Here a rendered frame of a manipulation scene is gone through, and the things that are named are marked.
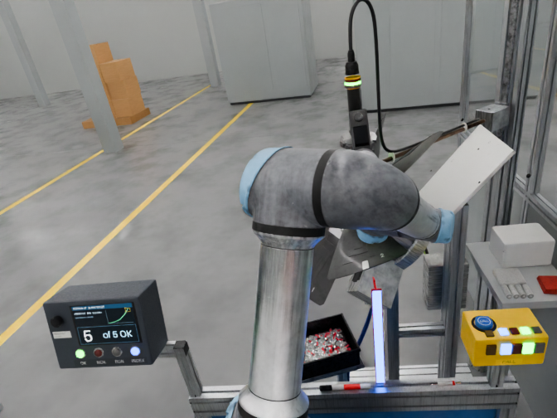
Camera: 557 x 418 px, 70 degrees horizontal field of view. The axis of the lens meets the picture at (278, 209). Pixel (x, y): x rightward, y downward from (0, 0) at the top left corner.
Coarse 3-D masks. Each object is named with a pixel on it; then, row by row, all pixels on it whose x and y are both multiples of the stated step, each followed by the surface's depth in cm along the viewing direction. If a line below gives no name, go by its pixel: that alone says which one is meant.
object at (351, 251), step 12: (348, 240) 118; (360, 240) 116; (336, 252) 116; (348, 252) 113; (360, 252) 111; (372, 252) 109; (396, 252) 105; (336, 264) 112; (348, 264) 109; (360, 264) 107; (372, 264) 105; (336, 276) 108
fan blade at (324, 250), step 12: (324, 240) 139; (336, 240) 137; (324, 252) 138; (312, 264) 139; (324, 264) 137; (312, 276) 138; (324, 276) 136; (324, 288) 134; (312, 300) 135; (324, 300) 133
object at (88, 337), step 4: (80, 328) 101; (84, 328) 101; (88, 328) 100; (92, 328) 100; (80, 332) 101; (84, 332) 101; (88, 332) 101; (92, 332) 101; (80, 336) 101; (84, 336) 101; (88, 336) 101; (92, 336) 101; (96, 336) 101; (80, 340) 101; (84, 340) 101; (88, 340) 101; (92, 340) 101; (96, 340) 101; (80, 344) 102; (84, 344) 102; (88, 344) 101
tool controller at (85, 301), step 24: (72, 288) 108; (96, 288) 106; (120, 288) 104; (144, 288) 102; (48, 312) 101; (72, 312) 100; (96, 312) 99; (120, 312) 98; (144, 312) 99; (72, 336) 102; (120, 336) 100; (144, 336) 99; (72, 360) 103; (96, 360) 102; (120, 360) 102; (144, 360) 101
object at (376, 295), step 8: (376, 296) 96; (376, 304) 98; (376, 312) 99; (376, 320) 100; (376, 328) 101; (376, 336) 102; (376, 344) 104; (376, 352) 105; (376, 360) 107; (376, 368) 108; (376, 376) 109; (384, 376) 109
